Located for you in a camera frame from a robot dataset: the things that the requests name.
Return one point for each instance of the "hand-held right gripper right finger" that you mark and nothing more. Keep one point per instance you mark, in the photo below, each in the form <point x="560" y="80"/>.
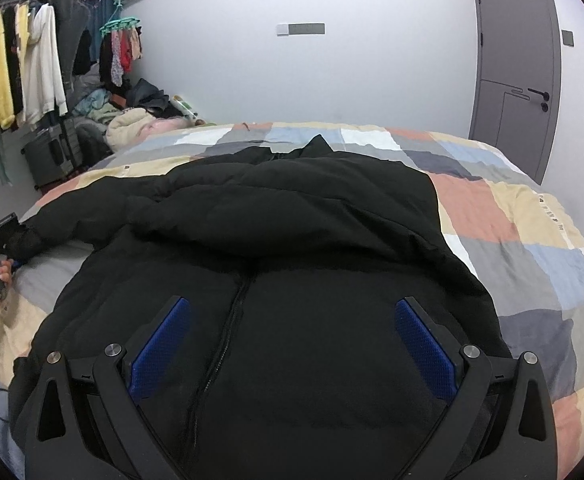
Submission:
<point x="426" y="350"/>

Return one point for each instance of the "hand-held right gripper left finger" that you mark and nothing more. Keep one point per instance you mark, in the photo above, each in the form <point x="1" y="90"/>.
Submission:
<point x="161" y="350"/>

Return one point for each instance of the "black puffer jacket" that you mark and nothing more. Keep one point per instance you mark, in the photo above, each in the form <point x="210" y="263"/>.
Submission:
<point x="272" y="240"/>

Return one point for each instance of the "pile of clothes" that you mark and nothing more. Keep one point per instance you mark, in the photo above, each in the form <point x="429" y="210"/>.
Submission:
<point x="137" y="112"/>

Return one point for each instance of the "dark grey suitcase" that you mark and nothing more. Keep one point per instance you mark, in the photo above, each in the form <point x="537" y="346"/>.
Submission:
<point x="52" y="150"/>

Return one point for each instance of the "patchwork checkered blanket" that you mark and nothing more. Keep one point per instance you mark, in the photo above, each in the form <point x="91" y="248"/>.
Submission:
<point x="502" y="220"/>

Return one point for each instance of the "black hanging garment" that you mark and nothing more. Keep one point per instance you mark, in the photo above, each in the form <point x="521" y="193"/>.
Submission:
<point x="14" y="60"/>

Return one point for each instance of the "white hooded sweatshirt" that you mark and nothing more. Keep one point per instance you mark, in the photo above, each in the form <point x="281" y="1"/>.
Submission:
<point x="45" y="65"/>

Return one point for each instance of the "grey hanging garment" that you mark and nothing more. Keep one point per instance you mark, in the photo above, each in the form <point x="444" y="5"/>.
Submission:
<point x="70" y="30"/>

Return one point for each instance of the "green clip drying hanger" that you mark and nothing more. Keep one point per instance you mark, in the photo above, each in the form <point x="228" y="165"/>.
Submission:
<point x="122" y="45"/>

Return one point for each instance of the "grey door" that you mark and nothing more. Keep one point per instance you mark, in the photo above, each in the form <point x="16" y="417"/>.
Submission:
<point x="517" y="65"/>

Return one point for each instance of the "small grey wall switch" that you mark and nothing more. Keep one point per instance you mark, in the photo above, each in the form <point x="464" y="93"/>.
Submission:
<point x="567" y="38"/>

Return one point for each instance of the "wall switch panel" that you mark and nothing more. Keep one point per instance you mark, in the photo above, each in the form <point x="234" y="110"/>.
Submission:
<point x="301" y="29"/>

